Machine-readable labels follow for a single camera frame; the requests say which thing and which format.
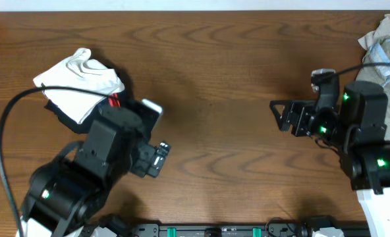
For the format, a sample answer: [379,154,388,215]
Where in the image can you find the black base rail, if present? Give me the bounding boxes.
[132,219,371,237]

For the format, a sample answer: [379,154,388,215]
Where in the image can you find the white printed t-shirt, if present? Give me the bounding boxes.
[33,47,125,105]

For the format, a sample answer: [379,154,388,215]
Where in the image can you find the black shorts with red waistband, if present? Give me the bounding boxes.
[44,91,129,134]

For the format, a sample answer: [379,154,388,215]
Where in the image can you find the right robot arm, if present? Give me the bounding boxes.
[269,80,390,236]

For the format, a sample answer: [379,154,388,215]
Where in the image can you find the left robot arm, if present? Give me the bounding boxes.
[20,99,171,236]

